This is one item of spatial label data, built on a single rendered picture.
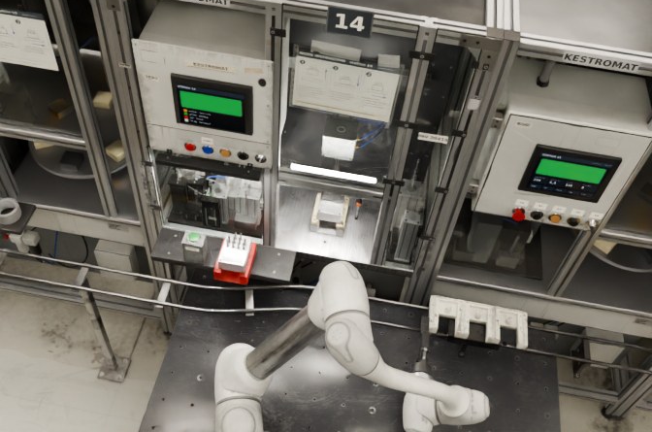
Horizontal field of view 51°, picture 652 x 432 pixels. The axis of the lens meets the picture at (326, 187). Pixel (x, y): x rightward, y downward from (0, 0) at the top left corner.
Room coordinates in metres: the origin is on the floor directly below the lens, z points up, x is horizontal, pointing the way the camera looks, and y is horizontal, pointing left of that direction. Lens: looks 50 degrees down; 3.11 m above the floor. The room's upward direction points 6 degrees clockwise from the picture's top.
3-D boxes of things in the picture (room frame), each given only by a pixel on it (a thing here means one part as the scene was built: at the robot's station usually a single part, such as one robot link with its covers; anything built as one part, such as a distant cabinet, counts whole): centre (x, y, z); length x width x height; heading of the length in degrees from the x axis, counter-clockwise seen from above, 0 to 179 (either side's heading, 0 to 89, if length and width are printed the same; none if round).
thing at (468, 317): (1.34, -0.62, 0.84); 0.36 x 0.14 x 0.10; 85
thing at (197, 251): (1.47, 0.46, 0.97); 0.08 x 0.08 x 0.12; 85
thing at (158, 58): (1.67, 0.39, 1.60); 0.42 x 0.29 x 0.46; 85
